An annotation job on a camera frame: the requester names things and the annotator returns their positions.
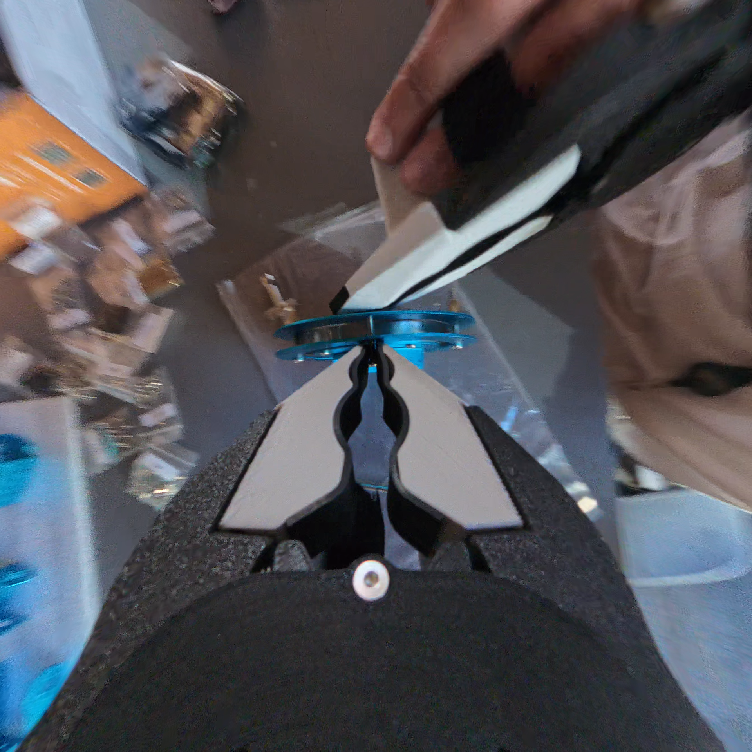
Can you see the dark hardware bag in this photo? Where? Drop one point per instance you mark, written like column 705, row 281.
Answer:
column 176, row 111

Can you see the translucent plastic tray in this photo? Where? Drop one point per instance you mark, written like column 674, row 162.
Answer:
column 687, row 558

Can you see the clear plastic bag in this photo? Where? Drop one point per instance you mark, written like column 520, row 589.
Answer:
column 505, row 376

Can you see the blue round turntable base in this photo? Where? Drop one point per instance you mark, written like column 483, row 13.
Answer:
column 411, row 322

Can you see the grey desk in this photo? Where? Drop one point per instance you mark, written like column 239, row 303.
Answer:
column 305, row 117

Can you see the metal cross wrench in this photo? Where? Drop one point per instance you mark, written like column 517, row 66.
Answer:
column 279, row 302

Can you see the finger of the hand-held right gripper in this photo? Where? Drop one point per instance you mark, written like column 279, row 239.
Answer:
column 423, row 247
column 411, row 294

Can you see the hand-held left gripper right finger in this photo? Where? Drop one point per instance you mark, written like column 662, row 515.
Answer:
column 452, row 464

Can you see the person's right hand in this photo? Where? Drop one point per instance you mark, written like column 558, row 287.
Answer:
column 446, row 47

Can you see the orange and white box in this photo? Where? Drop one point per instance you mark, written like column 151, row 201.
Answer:
column 53, row 164

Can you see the pile of small parts bags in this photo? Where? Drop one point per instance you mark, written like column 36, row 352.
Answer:
column 106, row 329

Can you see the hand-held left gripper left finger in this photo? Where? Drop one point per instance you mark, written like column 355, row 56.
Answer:
column 294, row 464

